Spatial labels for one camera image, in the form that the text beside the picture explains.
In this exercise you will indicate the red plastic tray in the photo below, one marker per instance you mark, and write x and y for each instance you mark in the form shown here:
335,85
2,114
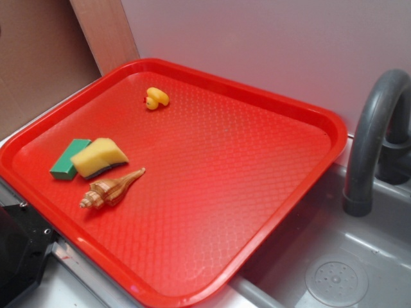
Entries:
225,164

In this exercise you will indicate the yellow rubber duck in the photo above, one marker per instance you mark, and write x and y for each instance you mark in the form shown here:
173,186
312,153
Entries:
155,97

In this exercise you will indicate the yellow sponge with dark pad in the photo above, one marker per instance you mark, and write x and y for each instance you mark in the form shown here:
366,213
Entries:
101,155

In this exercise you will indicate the brown striped spiral seashell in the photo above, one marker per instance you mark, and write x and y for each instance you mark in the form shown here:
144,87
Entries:
109,191

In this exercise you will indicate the green rectangular block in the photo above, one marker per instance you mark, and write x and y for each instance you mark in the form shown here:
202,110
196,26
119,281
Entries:
63,168

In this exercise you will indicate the grey plastic toy sink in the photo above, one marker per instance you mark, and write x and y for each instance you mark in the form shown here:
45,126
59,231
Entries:
321,257

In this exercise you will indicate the light wooden board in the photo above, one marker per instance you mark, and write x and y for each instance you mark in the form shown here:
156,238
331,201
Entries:
107,32

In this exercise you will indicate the grey curved toy faucet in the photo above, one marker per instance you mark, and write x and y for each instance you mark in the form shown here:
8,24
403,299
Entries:
381,144

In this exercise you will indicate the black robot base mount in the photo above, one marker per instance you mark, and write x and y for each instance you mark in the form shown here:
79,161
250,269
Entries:
26,240

